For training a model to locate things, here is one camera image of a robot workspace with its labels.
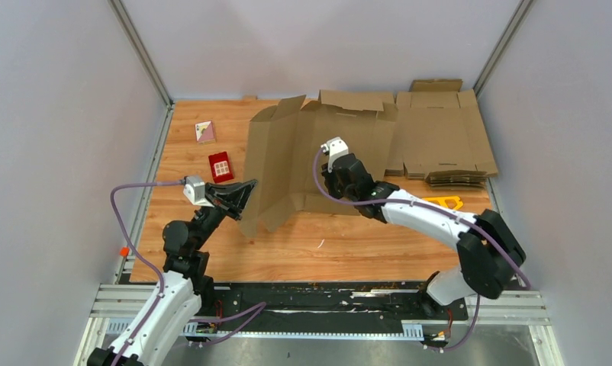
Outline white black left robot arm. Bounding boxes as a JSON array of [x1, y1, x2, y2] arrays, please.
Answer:
[[86, 175, 258, 365]]

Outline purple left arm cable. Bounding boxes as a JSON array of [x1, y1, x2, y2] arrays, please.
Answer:
[[109, 181, 268, 366]]

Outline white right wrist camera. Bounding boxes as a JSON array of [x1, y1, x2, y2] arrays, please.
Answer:
[[320, 136, 349, 172]]

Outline pink white card box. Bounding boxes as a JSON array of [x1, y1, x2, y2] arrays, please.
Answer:
[[195, 120, 216, 144]]

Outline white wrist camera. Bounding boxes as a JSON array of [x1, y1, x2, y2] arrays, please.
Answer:
[[320, 136, 349, 172], [182, 175, 208, 207]]

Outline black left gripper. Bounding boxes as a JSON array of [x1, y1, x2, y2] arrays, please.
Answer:
[[192, 178, 258, 250]]

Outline stack of flat cardboard boxes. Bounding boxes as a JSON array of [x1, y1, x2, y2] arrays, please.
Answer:
[[385, 79, 498, 190]]

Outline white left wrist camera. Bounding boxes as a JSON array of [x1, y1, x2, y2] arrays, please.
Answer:
[[182, 175, 208, 207]]

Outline red small box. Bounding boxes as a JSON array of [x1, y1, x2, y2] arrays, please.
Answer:
[[208, 151, 234, 184]]

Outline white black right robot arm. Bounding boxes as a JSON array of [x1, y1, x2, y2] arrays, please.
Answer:
[[313, 153, 528, 319]]

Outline aluminium frame rails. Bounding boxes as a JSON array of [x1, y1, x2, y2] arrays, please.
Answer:
[[73, 0, 565, 366]]

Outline yellow plastic tool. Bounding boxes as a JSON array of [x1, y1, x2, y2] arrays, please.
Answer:
[[423, 195, 464, 210]]

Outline brown cardboard box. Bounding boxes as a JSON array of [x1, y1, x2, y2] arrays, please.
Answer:
[[239, 90, 398, 239]]

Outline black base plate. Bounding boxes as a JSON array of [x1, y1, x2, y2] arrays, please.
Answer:
[[196, 281, 469, 335]]

